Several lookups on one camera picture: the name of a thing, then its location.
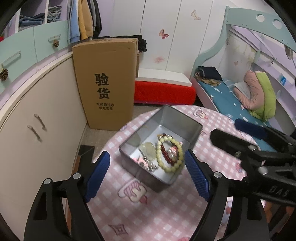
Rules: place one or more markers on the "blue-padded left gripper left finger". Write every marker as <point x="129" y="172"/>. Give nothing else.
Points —
<point x="60" y="211"/>

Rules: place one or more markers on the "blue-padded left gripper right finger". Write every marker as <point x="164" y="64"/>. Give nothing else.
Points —
<point x="247" y="220"/>

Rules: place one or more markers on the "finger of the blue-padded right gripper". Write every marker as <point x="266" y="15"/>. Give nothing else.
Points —
<point x="250" y="129"/>
<point x="231" y="144"/>

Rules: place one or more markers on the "pink bow earring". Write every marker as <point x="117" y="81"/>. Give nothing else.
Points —
<point x="175" y="151"/>

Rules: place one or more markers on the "pale green jade pendant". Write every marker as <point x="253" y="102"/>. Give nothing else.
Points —
<point x="148" y="150"/>

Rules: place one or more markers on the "pink hair clip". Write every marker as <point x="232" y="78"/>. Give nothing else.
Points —
<point x="140" y="161"/>

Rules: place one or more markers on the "right hand holding gripper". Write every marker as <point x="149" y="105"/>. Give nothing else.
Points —
<point x="277" y="215"/>

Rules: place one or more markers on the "pink and green pillow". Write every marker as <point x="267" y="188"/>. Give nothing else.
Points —
<point x="257" y="95"/>

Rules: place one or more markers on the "dark folded clothes pile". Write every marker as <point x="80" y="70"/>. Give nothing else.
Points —
<point x="208" y="75"/>

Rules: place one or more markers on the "pink checkered tablecloth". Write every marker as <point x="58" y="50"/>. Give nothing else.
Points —
<point x="133" y="204"/>

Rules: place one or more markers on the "grey metal tin box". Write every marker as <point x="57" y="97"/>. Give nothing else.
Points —
<point x="159" y="148"/>

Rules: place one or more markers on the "cream curved cabinet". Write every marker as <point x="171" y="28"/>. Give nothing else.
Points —
<point x="41" y="129"/>

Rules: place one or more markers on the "red and white storage bench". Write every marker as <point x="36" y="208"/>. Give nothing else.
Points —
<point x="163" y="87"/>

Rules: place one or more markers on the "tall brown cardboard box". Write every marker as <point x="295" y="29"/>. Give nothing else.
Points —
<point x="105" y="72"/>

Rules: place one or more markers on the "mint drawer unit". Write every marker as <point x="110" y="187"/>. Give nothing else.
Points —
<point x="24" y="49"/>

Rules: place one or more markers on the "hanging clothes row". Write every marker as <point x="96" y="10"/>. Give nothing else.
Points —
<point x="84" y="20"/>

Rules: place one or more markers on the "lilac cubby shelf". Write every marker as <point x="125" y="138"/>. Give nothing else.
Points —
<point x="34" y="13"/>

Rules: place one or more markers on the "mint bunk bed frame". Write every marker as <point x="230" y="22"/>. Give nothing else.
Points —
<point x="246" y="34"/>

